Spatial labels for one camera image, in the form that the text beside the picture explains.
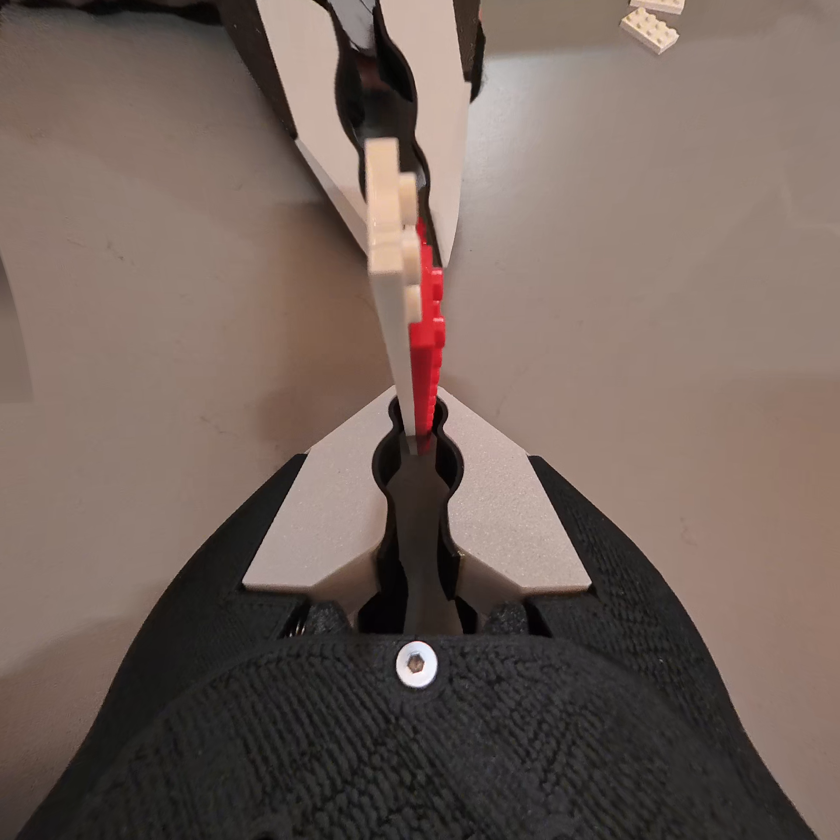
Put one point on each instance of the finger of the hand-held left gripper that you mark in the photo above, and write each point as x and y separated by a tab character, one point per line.
308	79
443	118

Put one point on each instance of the small white lego plate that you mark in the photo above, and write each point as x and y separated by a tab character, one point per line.
649	31
656	4

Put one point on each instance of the red lego plate assembly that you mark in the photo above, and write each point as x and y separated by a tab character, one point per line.
426	341

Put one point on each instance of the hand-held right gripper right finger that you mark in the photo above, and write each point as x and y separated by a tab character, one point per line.
518	525

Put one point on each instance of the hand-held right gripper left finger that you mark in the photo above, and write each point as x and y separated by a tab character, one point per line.
315	525

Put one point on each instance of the long white lego plate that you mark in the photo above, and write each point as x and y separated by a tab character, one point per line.
387	229

